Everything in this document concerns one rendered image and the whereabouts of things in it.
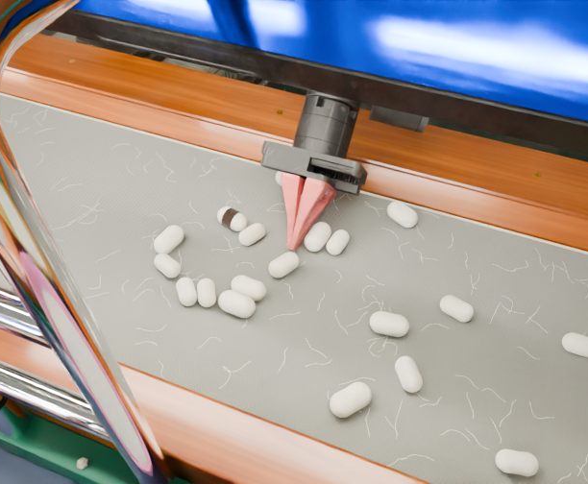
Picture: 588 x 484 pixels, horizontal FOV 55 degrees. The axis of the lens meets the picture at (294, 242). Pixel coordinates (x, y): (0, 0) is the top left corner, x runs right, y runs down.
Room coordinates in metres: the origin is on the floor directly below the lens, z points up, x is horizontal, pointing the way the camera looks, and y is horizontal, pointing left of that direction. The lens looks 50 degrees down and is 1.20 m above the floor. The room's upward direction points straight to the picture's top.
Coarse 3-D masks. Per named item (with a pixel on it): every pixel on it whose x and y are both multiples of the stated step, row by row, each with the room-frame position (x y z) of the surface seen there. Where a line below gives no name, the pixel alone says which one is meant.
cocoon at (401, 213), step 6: (390, 204) 0.43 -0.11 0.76; (396, 204) 0.43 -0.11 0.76; (402, 204) 0.43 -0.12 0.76; (390, 210) 0.42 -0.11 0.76; (396, 210) 0.42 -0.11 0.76; (402, 210) 0.42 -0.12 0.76; (408, 210) 0.42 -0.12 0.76; (390, 216) 0.42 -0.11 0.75; (396, 216) 0.41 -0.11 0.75; (402, 216) 0.41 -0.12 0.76; (408, 216) 0.41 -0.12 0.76; (414, 216) 0.41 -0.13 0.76; (402, 222) 0.41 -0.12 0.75; (408, 222) 0.41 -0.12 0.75; (414, 222) 0.41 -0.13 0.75
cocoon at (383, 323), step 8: (376, 312) 0.29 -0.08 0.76; (384, 312) 0.29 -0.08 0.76; (376, 320) 0.28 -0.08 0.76; (384, 320) 0.28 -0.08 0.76; (392, 320) 0.28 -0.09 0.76; (400, 320) 0.28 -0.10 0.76; (376, 328) 0.27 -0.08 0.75; (384, 328) 0.27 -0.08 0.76; (392, 328) 0.27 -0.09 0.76; (400, 328) 0.27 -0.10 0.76; (408, 328) 0.27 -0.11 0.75; (400, 336) 0.27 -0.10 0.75
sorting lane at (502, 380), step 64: (64, 128) 0.58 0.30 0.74; (128, 128) 0.58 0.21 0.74; (64, 192) 0.46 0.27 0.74; (128, 192) 0.46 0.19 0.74; (192, 192) 0.46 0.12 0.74; (256, 192) 0.46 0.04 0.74; (128, 256) 0.37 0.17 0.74; (192, 256) 0.37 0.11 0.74; (256, 256) 0.37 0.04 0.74; (320, 256) 0.37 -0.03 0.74; (384, 256) 0.37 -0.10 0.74; (448, 256) 0.37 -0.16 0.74; (512, 256) 0.37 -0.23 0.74; (576, 256) 0.37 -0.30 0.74; (128, 320) 0.29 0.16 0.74; (192, 320) 0.29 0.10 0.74; (256, 320) 0.29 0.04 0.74; (320, 320) 0.29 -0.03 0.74; (448, 320) 0.29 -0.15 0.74; (512, 320) 0.29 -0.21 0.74; (576, 320) 0.29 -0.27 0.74; (192, 384) 0.22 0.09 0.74; (256, 384) 0.22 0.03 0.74; (320, 384) 0.22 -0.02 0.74; (384, 384) 0.22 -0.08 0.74; (448, 384) 0.22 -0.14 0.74; (512, 384) 0.22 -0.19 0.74; (576, 384) 0.22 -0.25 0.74; (384, 448) 0.17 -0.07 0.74; (448, 448) 0.17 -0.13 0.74; (512, 448) 0.17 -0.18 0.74; (576, 448) 0.17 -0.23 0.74
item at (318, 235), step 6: (312, 228) 0.39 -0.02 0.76; (318, 228) 0.39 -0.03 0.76; (324, 228) 0.39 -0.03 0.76; (330, 228) 0.40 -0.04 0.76; (306, 234) 0.39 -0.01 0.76; (312, 234) 0.38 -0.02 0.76; (318, 234) 0.38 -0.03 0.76; (324, 234) 0.38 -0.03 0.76; (330, 234) 0.39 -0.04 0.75; (306, 240) 0.38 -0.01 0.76; (312, 240) 0.38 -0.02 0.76; (318, 240) 0.38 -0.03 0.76; (324, 240) 0.38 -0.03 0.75; (306, 246) 0.37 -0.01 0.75; (312, 246) 0.37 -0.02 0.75; (318, 246) 0.37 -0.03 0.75
